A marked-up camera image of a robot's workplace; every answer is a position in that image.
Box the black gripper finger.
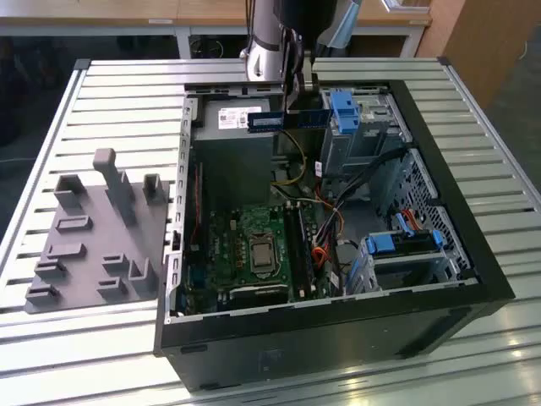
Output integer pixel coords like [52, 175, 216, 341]
[302, 46, 320, 96]
[281, 28, 306, 114]

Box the black RAM slot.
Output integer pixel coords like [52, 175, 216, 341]
[282, 201, 300, 298]

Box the blue drive carrier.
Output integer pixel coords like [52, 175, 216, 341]
[331, 90, 361, 135]

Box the metal optical drive cage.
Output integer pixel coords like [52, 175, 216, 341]
[319, 85, 413, 179]

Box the grey power supply unit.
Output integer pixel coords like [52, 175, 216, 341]
[189, 95, 283, 209]

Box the wooden cabinet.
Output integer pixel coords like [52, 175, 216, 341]
[416, 0, 541, 112]

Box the green motherboard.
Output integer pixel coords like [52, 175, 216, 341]
[185, 201, 339, 316]

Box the blue disk carrier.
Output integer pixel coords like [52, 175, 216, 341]
[366, 235, 396, 256]

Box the silver CPU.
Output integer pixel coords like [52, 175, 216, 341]
[249, 241, 274, 274]

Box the wooden desk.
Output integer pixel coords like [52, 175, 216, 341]
[0, 0, 433, 60]

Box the metal disk bay cage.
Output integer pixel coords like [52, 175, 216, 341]
[344, 230, 464, 297]

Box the grey parts rack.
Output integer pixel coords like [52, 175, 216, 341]
[25, 147, 171, 315]

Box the black PC case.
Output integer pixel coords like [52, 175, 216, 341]
[152, 79, 516, 392]

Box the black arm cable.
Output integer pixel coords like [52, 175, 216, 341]
[243, 0, 257, 60]

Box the yellow power wire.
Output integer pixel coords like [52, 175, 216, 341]
[270, 129, 309, 188]

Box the black wire bundle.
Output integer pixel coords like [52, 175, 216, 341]
[331, 148, 409, 212]

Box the orange wire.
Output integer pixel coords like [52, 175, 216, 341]
[311, 247, 331, 269]

